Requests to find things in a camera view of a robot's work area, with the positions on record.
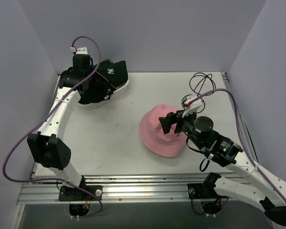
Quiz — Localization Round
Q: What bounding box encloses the pink bucket hat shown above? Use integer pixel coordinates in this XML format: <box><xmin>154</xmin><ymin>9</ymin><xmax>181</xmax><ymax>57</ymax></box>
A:
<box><xmin>139</xmin><ymin>104</ymin><xmax>186</xmax><ymax>157</ymax></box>

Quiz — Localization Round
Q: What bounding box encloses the black baseball cap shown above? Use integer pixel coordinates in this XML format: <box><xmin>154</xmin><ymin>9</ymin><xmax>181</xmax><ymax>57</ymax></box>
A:
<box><xmin>79</xmin><ymin>72</ymin><xmax>117</xmax><ymax>104</ymax></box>

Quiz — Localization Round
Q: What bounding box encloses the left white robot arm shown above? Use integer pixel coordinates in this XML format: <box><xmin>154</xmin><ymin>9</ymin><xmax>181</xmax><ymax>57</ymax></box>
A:
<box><xmin>27</xmin><ymin>52</ymin><xmax>93</xmax><ymax>200</ymax></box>

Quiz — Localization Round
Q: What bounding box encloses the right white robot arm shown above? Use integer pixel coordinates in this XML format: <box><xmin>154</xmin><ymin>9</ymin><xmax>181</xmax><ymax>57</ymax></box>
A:
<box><xmin>159</xmin><ymin>111</ymin><xmax>286</xmax><ymax>227</ymax></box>

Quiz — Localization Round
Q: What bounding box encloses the dark green baseball cap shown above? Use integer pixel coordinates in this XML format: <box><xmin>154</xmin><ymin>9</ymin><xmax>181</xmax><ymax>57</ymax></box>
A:
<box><xmin>96</xmin><ymin>60</ymin><xmax>128</xmax><ymax>88</ymax></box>

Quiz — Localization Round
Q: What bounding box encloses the white perforated plastic basket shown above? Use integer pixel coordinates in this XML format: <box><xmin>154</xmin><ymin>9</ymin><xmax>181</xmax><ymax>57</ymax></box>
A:
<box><xmin>78</xmin><ymin>80</ymin><xmax>129</xmax><ymax>111</ymax></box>

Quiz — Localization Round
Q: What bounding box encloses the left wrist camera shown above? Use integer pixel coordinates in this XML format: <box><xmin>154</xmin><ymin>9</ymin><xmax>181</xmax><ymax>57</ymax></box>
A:
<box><xmin>70</xmin><ymin>46</ymin><xmax>89</xmax><ymax>55</ymax></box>

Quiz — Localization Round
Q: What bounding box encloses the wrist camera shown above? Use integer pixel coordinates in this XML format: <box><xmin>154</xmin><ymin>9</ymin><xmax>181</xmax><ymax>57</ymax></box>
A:
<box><xmin>70</xmin><ymin>46</ymin><xmax>89</xmax><ymax>55</ymax></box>
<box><xmin>177</xmin><ymin>94</ymin><xmax>203</xmax><ymax>118</ymax></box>

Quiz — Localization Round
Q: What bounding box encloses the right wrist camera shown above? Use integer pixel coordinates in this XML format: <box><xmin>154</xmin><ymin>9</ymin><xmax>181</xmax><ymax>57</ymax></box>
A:
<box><xmin>177</xmin><ymin>94</ymin><xmax>203</xmax><ymax>118</ymax></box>

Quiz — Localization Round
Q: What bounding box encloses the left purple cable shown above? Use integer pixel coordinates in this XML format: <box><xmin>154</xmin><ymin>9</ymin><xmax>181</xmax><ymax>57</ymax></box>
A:
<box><xmin>2</xmin><ymin>36</ymin><xmax>103</xmax><ymax>215</ymax></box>

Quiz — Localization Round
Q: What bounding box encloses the black wire hat stand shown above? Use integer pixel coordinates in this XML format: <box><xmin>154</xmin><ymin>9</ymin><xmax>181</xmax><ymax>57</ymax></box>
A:
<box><xmin>189</xmin><ymin>72</ymin><xmax>217</xmax><ymax>112</ymax></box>

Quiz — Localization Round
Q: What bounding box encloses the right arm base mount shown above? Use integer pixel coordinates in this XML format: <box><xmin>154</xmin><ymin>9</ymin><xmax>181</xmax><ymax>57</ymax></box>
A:
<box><xmin>187</xmin><ymin>172</ymin><xmax>229</xmax><ymax>218</ymax></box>

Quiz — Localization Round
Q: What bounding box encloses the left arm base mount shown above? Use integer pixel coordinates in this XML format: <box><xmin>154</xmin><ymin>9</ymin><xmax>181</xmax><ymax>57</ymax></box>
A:
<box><xmin>56</xmin><ymin>178</ymin><xmax>103</xmax><ymax>220</ymax></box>

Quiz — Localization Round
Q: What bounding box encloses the aluminium front rail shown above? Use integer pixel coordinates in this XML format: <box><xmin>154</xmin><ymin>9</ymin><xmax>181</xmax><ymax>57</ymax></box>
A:
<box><xmin>16</xmin><ymin>175</ymin><xmax>251</xmax><ymax>205</ymax></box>

